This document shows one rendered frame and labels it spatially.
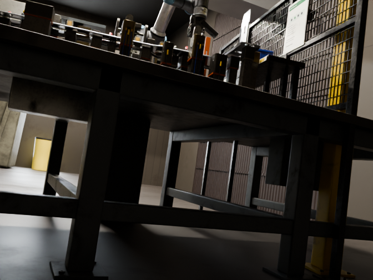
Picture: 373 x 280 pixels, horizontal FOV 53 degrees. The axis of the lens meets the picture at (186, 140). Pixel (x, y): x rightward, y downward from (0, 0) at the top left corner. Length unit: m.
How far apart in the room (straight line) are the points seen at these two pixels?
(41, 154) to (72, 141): 0.94
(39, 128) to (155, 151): 2.51
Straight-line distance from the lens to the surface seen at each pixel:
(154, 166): 7.67
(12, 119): 7.00
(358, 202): 3.72
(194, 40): 1.92
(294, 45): 2.30
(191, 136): 2.54
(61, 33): 2.17
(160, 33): 2.72
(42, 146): 7.82
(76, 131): 8.49
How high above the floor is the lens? 0.36
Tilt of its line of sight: 5 degrees up
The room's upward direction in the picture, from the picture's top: 8 degrees clockwise
